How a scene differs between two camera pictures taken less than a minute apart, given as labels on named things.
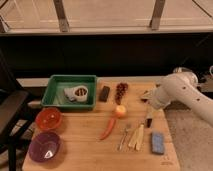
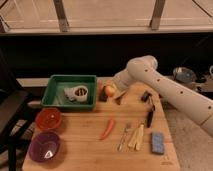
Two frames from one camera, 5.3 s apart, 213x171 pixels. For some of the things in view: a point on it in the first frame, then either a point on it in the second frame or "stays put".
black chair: x=15 y=122 stays put
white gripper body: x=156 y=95 -> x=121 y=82
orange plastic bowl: x=48 y=119 stays put
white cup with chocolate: x=77 y=93 stays put
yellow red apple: x=121 y=110 -> x=110 y=90
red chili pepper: x=109 y=129 stays put
